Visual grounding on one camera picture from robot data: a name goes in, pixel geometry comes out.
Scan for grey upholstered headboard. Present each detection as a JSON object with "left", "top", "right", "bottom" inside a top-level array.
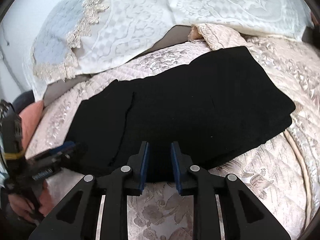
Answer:
[{"left": 44, "top": 23, "right": 319, "bottom": 107}]

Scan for salmon pink pillow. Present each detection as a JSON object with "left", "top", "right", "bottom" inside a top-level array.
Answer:
[{"left": 8, "top": 100, "right": 54, "bottom": 223}]

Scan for pink quilted floral bedspread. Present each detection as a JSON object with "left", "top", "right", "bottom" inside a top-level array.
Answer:
[{"left": 26, "top": 23, "right": 319, "bottom": 239}]

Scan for white lace headboard cover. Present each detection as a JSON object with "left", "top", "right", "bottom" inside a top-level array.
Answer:
[{"left": 26, "top": 0, "right": 313, "bottom": 99}]

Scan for black pants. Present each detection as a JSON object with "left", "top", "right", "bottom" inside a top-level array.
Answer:
[{"left": 66, "top": 47, "right": 295, "bottom": 181}]

